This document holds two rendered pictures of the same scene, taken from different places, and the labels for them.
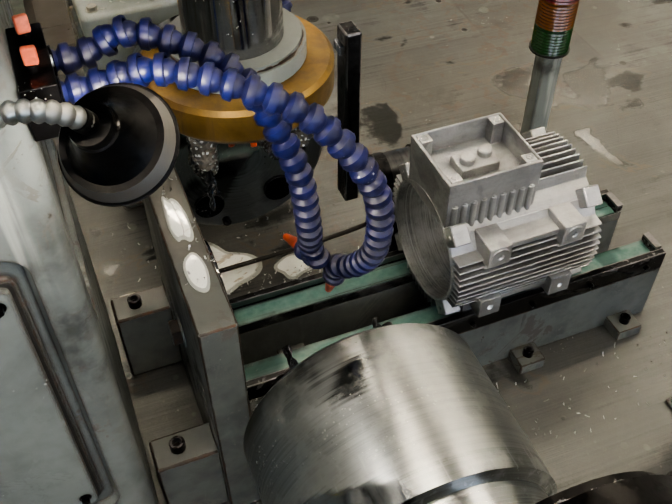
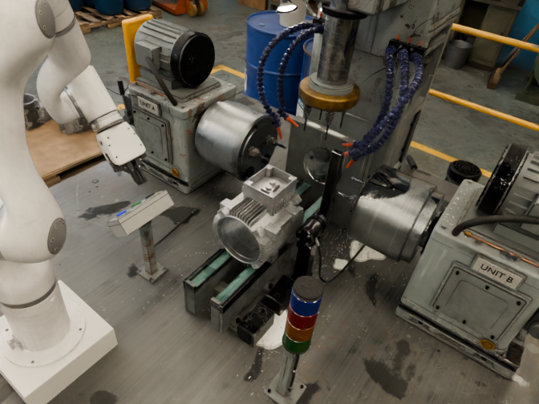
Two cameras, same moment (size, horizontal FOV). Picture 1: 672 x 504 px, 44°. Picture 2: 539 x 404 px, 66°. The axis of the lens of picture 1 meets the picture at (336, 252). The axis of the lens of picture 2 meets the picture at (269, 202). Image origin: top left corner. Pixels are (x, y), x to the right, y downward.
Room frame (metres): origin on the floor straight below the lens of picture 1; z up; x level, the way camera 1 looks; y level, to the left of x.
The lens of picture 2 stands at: (1.49, -0.71, 1.84)
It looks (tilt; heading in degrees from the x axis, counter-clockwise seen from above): 40 degrees down; 143
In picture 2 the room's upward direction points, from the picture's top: 6 degrees clockwise
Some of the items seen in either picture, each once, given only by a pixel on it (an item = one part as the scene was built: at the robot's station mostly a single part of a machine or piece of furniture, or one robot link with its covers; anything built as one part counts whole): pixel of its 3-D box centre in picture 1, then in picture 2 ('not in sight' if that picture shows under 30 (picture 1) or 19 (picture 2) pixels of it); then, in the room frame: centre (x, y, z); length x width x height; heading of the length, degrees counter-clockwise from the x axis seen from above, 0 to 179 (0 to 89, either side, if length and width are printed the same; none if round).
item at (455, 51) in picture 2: not in sight; (455, 54); (-1.42, 4.07, 0.14); 0.30 x 0.30 x 0.27
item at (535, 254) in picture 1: (491, 219); (259, 221); (0.77, -0.20, 1.01); 0.20 x 0.19 x 0.19; 112
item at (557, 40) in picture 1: (551, 35); (297, 335); (1.14, -0.34, 1.05); 0.06 x 0.06 x 0.04
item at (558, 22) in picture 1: (557, 9); (300, 323); (1.14, -0.34, 1.10); 0.06 x 0.06 x 0.04
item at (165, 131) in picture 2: not in sight; (180, 124); (0.11, -0.16, 0.99); 0.35 x 0.31 x 0.37; 21
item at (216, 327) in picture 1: (169, 337); (328, 169); (0.61, 0.20, 0.97); 0.30 x 0.11 x 0.34; 21
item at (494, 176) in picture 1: (472, 171); (269, 190); (0.75, -0.16, 1.11); 0.12 x 0.11 x 0.07; 112
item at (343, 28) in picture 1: (349, 117); (329, 189); (0.84, -0.02, 1.12); 0.04 x 0.03 x 0.26; 111
